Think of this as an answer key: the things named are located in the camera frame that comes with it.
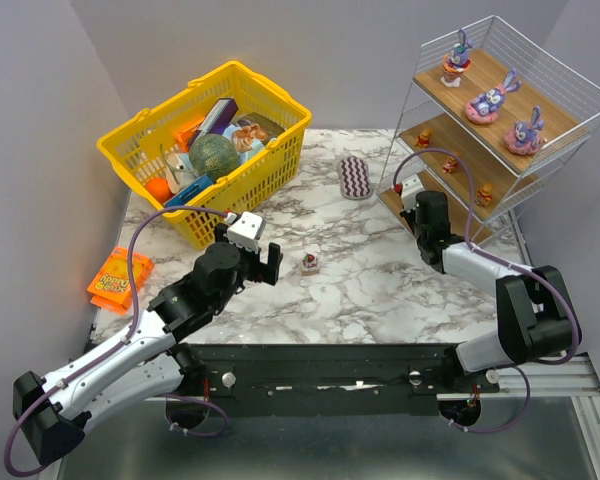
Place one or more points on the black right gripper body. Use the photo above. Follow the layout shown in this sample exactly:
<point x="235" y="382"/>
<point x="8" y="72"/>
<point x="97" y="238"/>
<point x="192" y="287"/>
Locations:
<point x="411" y="215"/>

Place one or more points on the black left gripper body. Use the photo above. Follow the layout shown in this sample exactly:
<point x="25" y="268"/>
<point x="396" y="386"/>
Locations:
<point x="260" y="263"/>

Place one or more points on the strawberry cake toy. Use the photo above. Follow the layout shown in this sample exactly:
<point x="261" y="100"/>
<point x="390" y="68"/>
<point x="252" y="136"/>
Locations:
<point x="310" y="265"/>

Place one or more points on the orange bear toy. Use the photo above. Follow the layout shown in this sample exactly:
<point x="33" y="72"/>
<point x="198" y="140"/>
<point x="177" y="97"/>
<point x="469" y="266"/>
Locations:
<point x="423" y="139"/>
<point x="450" y="165"/>
<point x="484" y="195"/>

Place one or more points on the white wire wooden shelf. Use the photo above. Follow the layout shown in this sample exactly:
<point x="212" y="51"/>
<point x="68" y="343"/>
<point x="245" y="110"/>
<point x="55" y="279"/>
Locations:
<point x="570" y="105"/>

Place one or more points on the purple bunny donut toy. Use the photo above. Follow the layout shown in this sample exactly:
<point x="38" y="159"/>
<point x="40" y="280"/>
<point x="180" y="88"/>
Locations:
<point x="525" y="138"/>

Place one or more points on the small purple bunny toy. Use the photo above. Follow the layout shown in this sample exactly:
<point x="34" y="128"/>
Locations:
<point x="457" y="61"/>

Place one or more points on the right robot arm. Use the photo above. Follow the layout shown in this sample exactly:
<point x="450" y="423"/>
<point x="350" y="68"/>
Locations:
<point x="534" y="314"/>

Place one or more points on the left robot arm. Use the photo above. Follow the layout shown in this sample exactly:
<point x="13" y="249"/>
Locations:
<point x="53" y="411"/>

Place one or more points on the purple wavy striped sponge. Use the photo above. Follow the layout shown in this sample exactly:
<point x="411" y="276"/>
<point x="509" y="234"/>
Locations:
<point x="355" y="183"/>

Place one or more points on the blue box in basket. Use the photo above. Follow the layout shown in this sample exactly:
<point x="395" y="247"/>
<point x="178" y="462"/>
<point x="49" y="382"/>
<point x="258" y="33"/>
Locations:
<point x="189" y="192"/>

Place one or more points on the green netted melon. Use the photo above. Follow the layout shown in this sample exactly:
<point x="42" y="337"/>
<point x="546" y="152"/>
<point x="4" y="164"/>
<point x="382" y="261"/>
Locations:
<point x="214" y="155"/>

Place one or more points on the orange ball in basket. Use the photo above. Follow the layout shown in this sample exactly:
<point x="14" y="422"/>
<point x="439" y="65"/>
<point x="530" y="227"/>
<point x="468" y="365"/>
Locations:
<point x="159" y="189"/>

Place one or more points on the white bag in basket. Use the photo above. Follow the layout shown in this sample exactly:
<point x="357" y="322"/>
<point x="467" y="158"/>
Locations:
<point x="178" y="171"/>

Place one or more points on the chips bag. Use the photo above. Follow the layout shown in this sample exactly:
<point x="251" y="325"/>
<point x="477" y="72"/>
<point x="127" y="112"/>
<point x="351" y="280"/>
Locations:
<point x="251" y="133"/>

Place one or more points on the orange scrub daddy box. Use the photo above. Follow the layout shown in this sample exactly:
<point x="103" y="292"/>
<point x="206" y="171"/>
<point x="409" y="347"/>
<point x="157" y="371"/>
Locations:
<point x="110" y="288"/>

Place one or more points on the orange candy box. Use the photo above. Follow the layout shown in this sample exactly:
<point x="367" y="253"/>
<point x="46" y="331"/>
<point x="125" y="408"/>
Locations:
<point x="185" y="132"/>

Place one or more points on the purple box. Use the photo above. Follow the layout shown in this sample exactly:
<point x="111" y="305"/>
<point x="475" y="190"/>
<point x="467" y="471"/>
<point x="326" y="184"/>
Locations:
<point x="218" y="118"/>

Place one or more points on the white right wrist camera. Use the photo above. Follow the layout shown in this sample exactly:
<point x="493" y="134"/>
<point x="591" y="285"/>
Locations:
<point x="407" y="190"/>

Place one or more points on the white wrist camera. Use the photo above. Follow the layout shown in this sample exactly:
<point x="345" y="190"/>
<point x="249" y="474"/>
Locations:
<point x="407" y="190"/>
<point x="245" y="230"/>

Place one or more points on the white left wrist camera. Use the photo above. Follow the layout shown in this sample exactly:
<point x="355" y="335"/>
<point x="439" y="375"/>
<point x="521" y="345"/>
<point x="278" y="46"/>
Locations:
<point x="245" y="230"/>

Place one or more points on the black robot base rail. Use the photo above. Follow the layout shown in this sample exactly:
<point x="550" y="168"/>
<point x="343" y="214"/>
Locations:
<point x="332" y="380"/>

